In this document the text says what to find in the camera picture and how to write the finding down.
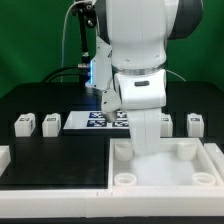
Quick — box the white U-shaped obstacle fence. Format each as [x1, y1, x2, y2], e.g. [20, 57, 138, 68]
[0, 143, 224, 218]

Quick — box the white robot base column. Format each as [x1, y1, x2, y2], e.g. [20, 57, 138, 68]
[85, 36, 112, 95]

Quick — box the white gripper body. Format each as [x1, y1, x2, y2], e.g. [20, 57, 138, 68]
[101, 89, 121, 122]

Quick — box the white square tabletop part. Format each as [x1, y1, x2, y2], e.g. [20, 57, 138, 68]
[109, 138, 224, 189]

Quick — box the white marker plate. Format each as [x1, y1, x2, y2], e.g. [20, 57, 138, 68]
[63, 111, 129, 136]

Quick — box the grey white cable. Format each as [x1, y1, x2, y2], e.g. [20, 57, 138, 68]
[59, 0, 84, 83]

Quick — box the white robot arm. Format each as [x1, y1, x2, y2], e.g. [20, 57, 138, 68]
[94, 0, 203, 155]

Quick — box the black cable bundle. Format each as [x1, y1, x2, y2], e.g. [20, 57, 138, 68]
[41, 65, 88, 84]

